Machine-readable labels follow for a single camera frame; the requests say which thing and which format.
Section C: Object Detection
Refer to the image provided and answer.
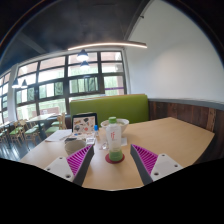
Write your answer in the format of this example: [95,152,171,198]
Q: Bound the white paper sheets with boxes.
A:
[44,129,73,143]

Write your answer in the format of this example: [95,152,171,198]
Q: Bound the group of wooden green-seat chairs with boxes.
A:
[0,113,68,145]

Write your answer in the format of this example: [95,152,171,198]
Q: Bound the white bowl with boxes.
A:
[100,118,130,135]

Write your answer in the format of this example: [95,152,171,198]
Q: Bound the clear green-capped drink bottle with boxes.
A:
[105,116,124,163]

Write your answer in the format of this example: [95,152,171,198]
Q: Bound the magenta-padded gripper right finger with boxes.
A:
[129,143,184,187]

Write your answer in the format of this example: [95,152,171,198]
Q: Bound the group of pendant ceiling lamps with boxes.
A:
[11,49,91,89]

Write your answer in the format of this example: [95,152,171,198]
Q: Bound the light wooden dining table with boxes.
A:
[28,113,58,134]

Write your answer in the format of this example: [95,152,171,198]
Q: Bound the long curved ceiling light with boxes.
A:
[67,40,148,52]

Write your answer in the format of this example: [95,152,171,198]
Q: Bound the green upholstered bench backrest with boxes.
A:
[69,93,150,127]

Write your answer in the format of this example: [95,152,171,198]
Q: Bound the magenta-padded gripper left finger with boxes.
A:
[44,144,95,187]

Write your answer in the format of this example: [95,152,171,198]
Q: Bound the colourful printed paper sheet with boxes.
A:
[73,132,96,139]

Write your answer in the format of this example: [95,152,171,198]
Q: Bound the black tablet with stickers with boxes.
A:
[71,112,98,134]

